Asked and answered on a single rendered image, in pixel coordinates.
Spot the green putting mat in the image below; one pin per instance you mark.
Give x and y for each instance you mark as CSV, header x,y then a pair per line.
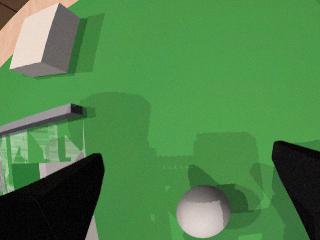
x,y
179,93

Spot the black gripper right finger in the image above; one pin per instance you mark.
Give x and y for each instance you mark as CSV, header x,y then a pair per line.
x,y
299,171

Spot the white cube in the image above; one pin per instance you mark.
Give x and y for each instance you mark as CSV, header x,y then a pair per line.
x,y
45,42

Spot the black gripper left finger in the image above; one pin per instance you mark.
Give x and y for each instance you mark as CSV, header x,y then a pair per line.
x,y
58,207

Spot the white golf ball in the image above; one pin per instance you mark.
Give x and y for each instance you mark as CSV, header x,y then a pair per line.
x,y
203,211

